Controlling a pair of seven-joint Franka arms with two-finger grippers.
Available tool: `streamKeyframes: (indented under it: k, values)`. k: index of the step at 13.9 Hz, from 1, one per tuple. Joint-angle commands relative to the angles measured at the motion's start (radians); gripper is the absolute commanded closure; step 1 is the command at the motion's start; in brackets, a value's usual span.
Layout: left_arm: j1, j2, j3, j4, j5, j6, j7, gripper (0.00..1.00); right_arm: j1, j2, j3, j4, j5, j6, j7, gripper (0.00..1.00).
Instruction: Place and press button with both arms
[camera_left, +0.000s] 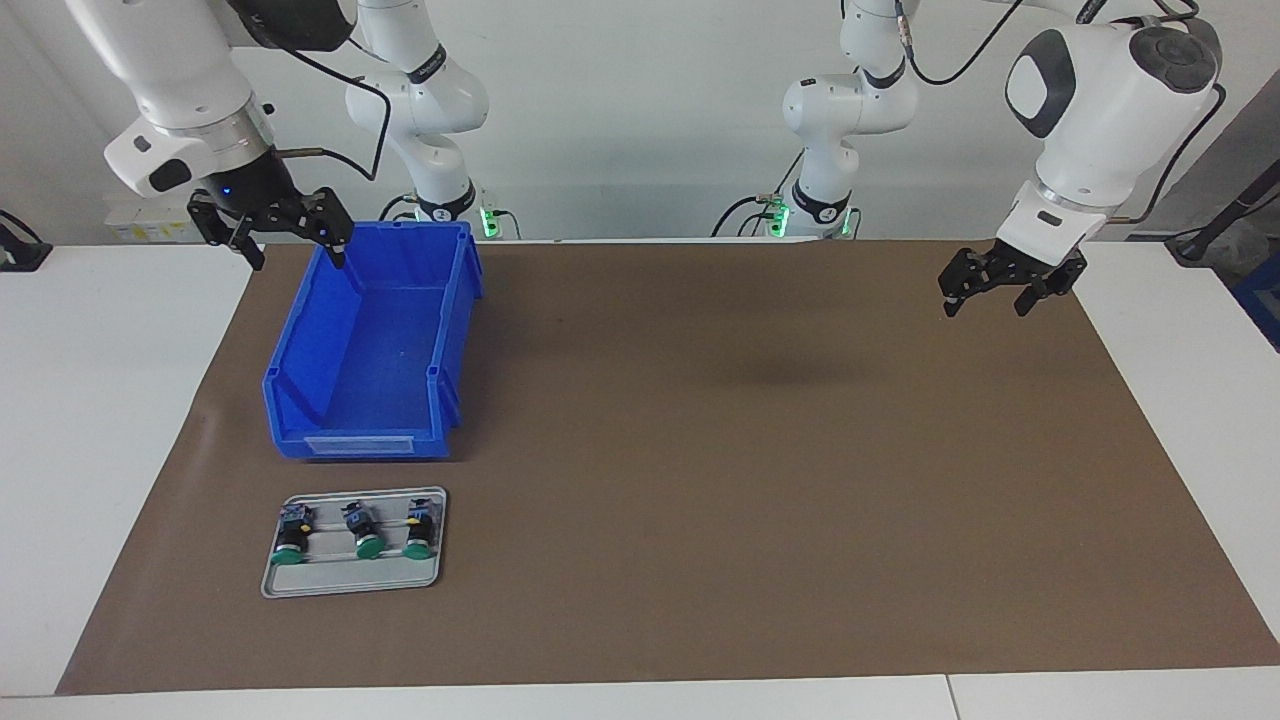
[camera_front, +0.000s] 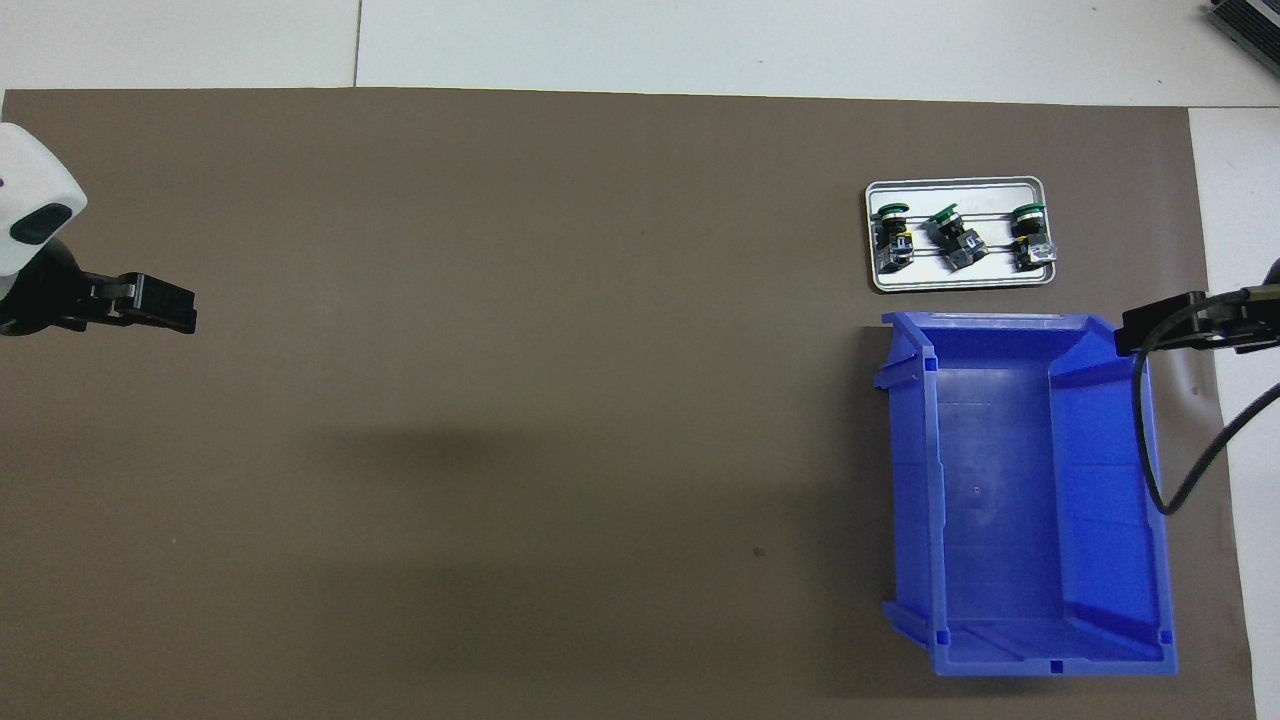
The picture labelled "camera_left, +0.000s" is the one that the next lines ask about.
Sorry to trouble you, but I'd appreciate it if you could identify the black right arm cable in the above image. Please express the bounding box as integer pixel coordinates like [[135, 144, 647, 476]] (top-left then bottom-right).
[[262, 20, 393, 183]]

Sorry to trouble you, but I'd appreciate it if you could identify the green push button clear block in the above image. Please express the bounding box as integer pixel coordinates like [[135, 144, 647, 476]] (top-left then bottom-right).
[[270, 505, 317, 567]]

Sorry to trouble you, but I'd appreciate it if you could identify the black clamp device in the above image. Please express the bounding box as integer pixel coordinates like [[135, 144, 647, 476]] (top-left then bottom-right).
[[0, 210, 53, 273]]

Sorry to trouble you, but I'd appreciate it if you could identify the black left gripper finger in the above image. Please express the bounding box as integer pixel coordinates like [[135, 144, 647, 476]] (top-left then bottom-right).
[[937, 249, 988, 319], [1014, 260, 1089, 319]]

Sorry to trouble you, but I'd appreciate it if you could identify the blue crate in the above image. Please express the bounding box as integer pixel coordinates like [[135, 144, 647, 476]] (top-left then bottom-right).
[[1232, 250, 1280, 351]]

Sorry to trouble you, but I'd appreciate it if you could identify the green push button switch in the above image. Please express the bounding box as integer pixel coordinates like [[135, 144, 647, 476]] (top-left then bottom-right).
[[341, 500, 387, 561], [401, 497, 442, 560]]

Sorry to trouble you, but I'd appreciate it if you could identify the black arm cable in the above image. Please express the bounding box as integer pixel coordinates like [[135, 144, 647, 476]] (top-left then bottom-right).
[[262, 20, 393, 183], [893, 0, 1229, 226]]

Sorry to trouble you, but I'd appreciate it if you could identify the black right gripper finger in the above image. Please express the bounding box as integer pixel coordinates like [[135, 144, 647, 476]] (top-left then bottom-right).
[[303, 187, 354, 270], [188, 198, 267, 271]]

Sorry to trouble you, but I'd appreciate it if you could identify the brown table mat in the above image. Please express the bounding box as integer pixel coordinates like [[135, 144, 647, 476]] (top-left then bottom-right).
[[55, 238, 1280, 696]]

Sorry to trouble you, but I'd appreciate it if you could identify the blue plastic storage bin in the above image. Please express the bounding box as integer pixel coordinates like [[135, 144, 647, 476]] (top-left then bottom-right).
[[262, 220, 486, 461]]

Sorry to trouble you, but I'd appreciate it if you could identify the white cardboard box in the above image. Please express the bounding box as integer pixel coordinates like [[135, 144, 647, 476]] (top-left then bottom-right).
[[103, 195, 216, 243]]

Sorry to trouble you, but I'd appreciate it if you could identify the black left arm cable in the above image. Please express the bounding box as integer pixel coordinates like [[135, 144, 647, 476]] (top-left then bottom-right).
[[893, 0, 1229, 226]]

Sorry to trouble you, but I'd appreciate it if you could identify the grey metal tray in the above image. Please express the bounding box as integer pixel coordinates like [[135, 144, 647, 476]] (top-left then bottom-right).
[[261, 487, 448, 599]]

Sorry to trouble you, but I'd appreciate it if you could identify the black stand pole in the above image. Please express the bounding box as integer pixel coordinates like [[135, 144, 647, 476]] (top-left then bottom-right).
[[1165, 158, 1280, 266]]

